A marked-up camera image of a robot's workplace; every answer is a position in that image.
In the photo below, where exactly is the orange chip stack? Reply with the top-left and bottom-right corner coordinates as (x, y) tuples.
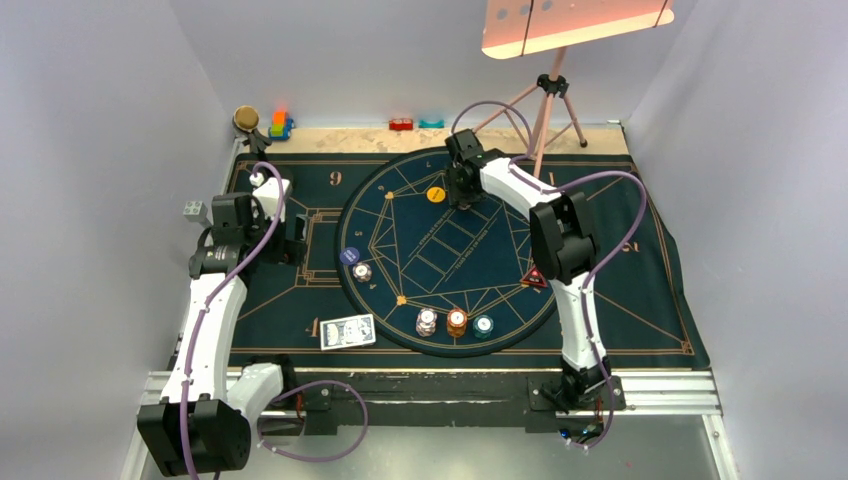
(446, 308), (468, 338)

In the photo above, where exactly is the pink white chip stack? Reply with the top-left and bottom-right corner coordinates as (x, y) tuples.
(415, 308), (438, 337)

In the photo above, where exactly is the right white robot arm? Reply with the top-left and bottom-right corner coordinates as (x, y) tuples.
(445, 129), (611, 411)

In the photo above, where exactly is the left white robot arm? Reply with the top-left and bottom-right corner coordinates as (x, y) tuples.
(137, 161), (303, 479)

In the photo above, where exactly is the yellow round dealer button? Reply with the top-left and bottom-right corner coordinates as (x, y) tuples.
(426, 187), (446, 203)

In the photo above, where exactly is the purple round blind button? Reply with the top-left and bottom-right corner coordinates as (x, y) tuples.
(339, 247), (361, 266)

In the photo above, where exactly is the teal toy block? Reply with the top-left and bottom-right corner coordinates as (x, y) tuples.
(418, 118), (445, 129)

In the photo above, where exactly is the grey lego brick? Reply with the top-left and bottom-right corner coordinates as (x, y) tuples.
(183, 201), (210, 227)

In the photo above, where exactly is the red toy block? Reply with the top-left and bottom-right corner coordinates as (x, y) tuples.
(388, 117), (415, 131)

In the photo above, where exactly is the orange green blue block stack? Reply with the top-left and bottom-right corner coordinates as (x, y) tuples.
(268, 110), (294, 141)

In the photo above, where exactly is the dark green rectangular poker mat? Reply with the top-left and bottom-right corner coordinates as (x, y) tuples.
(231, 148), (710, 369)

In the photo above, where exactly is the red triangular all-in marker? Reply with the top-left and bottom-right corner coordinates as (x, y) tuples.
(520, 266), (548, 289)

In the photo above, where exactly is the blue playing card deck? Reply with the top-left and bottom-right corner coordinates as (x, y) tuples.
(319, 314), (376, 351)

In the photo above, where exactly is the pink tripod stand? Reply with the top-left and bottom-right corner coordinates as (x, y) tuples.
(460, 46), (588, 178)

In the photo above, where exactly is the teal chip stack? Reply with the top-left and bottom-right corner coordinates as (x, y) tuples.
(472, 315), (494, 339)

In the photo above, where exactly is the pink light panel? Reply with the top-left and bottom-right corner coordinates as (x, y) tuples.
(481, 0), (675, 60)

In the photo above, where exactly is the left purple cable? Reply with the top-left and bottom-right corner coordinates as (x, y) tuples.
(177, 160), (370, 480)

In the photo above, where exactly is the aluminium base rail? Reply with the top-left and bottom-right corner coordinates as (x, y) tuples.
(119, 369), (740, 480)

